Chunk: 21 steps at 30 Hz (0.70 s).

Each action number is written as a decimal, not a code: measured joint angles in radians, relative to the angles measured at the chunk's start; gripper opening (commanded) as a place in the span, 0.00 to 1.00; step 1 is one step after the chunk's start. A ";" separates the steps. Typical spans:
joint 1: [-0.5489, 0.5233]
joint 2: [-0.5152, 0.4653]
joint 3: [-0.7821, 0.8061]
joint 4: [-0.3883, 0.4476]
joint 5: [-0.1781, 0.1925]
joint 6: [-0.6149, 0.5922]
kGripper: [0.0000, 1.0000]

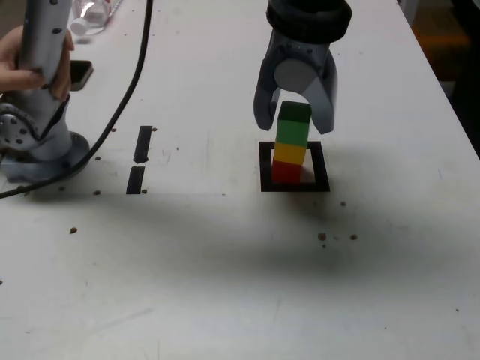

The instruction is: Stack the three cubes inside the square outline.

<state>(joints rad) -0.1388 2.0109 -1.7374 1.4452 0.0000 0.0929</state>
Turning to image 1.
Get green cube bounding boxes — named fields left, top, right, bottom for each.
left=276, top=100, right=313, bottom=148

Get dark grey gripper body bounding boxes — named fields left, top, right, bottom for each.
left=267, top=31, right=334, bottom=65

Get yellow cube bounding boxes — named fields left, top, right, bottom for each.
left=273, top=139, right=307, bottom=167

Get black cable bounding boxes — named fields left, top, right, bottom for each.
left=0, top=0, right=155, bottom=200

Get black phone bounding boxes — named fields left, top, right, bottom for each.
left=69, top=59, right=94, bottom=92

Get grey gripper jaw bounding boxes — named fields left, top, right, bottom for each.
left=273, top=51, right=341, bottom=136
left=252, top=51, right=282, bottom=133

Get black tape strip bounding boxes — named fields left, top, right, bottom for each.
left=125, top=125, right=154, bottom=196

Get clear plastic bottle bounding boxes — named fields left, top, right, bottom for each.
left=70, top=0, right=124, bottom=38

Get black tape square outline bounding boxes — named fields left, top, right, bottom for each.
left=258, top=140, right=332, bottom=193

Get person's hand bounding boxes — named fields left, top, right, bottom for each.
left=0, top=25, right=76, bottom=101

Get red cube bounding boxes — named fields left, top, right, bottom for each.
left=271, top=160, right=302, bottom=185

